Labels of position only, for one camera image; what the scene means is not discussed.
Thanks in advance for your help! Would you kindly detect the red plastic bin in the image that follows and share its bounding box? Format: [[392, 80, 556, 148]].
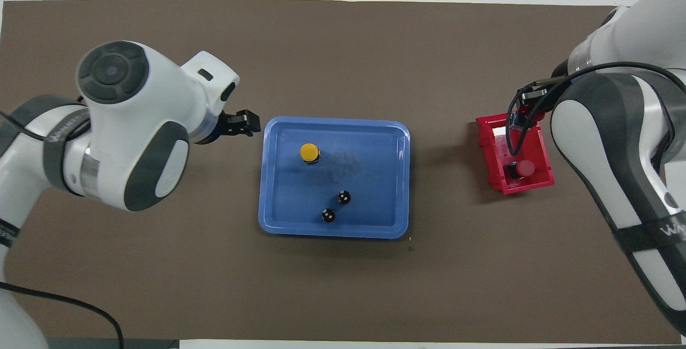
[[475, 112, 555, 195]]

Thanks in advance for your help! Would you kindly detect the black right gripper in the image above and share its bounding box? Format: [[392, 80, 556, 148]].
[[517, 76, 569, 123]]

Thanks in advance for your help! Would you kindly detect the brown paper mat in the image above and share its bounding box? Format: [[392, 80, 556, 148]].
[[0, 0, 681, 344]]

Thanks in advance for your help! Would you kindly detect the blue plastic tray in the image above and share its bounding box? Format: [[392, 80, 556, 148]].
[[258, 116, 411, 240]]

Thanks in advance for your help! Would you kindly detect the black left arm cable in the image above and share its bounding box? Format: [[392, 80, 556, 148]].
[[0, 282, 124, 349]]

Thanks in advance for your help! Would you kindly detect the red push button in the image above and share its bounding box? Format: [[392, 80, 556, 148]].
[[506, 160, 536, 181]]

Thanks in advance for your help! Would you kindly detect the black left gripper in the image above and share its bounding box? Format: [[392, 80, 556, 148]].
[[199, 109, 262, 145]]

